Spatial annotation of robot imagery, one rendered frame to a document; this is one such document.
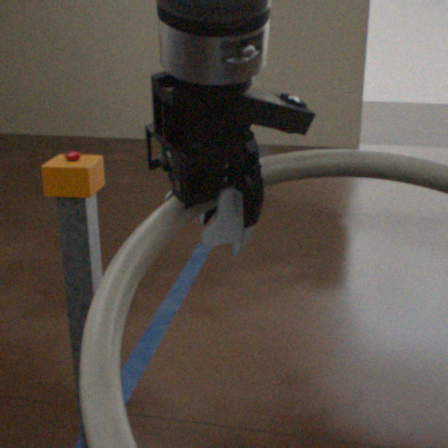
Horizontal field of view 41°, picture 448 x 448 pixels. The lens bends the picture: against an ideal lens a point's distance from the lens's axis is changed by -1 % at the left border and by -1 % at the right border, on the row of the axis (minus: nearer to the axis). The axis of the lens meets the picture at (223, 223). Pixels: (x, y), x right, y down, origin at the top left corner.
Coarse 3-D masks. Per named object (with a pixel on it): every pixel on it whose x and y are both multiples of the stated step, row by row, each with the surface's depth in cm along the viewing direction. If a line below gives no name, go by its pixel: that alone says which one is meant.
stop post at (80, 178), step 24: (48, 168) 144; (72, 168) 143; (96, 168) 149; (48, 192) 146; (72, 192) 145; (72, 216) 150; (96, 216) 156; (72, 240) 152; (96, 240) 157; (72, 264) 155; (96, 264) 158; (72, 288) 157; (96, 288) 159; (72, 312) 160; (72, 336) 162
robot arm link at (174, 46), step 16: (160, 32) 47; (176, 32) 45; (256, 32) 45; (160, 48) 48; (176, 48) 46; (192, 48) 45; (208, 48) 45; (224, 48) 45; (240, 48) 46; (256, 48) 47; (176, 64) 47; (192, 64) 46; (208, 64) 46; (224, 64) 46; (240, 64) 46; (256, 64) 48; (192, 80) 47; (208, 80) 47; (224, 80) 47; (240, 80) 47
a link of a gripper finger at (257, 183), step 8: (248, 160) 56; (248, 168) 55; (256, 168) 55; (248, 176) 55; (256, 176) 55; (240, 184) 57; (248, 184) 55; (256, 184) 56; (248, 192) 56; (256, 192) 56; (248, 200) 57; (256, 200) 57; (248, 208) 58; (256, 208) 57; (248, 216) 58; (256, 216) 59; (248, 224) 59
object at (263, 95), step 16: (240, 96) 52; (256, 96) 53; (272, 96) 57; (288, 96) 59; (240, 112) 52; (256, 112) 53; (272, 112) 55; (288, 112) 56; (304, 112) 58; (272, 128) 56; (288, 128) 57; (304, 128) 59
